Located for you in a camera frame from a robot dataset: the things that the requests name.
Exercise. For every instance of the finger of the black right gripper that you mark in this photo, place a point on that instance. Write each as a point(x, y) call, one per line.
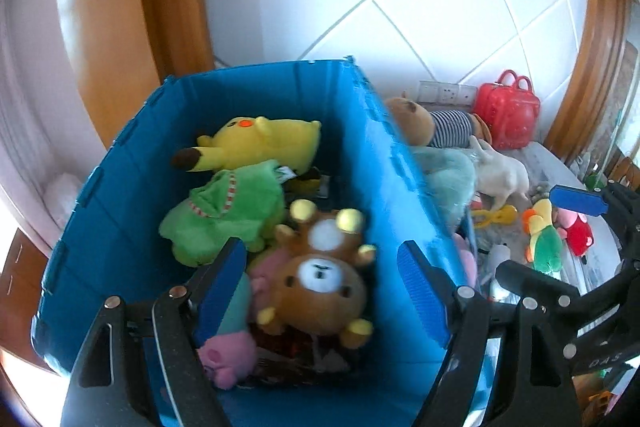
point(562, 301)
point(618, 205)

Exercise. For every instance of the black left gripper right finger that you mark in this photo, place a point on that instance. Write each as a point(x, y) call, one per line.
point(532, 384)

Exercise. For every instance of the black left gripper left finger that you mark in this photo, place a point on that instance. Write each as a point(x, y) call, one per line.
point(138, 364)

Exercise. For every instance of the green frog plush toy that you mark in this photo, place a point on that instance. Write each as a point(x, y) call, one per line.
point(245, 203)

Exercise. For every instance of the yellow Pikachu plush toy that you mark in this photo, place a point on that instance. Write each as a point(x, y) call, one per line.
point(245, 141)

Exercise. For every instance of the green parrot plush toy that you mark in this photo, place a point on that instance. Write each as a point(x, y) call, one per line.
point(545, 245)

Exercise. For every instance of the pink pig plush toy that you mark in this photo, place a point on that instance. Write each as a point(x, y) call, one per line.
point(574, 228)

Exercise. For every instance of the white dog plush toy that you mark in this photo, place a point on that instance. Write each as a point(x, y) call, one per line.
point(497, 176)

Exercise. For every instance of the pink plush toy in bin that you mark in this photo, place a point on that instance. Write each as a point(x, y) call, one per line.
point(228, 359)

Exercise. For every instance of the light teal plush toy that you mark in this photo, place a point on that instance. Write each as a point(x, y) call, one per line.
point(450, 174)

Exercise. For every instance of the red toy suitcase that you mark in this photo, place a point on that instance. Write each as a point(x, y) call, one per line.
point(510, 109)

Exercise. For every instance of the blue storage bin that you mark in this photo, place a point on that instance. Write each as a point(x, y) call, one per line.
point(111, 245)

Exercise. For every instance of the brown capybara plush striped shirt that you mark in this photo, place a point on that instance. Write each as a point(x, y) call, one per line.
point(441, 128)

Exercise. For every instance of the brown bear plush toy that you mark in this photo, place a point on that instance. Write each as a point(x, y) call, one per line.
point(319, 290)

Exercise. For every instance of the beige window curtain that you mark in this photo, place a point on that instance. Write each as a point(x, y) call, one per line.
point(48, 143)

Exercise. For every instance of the white wall socket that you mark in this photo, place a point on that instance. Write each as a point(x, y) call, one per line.
point(444, 94)

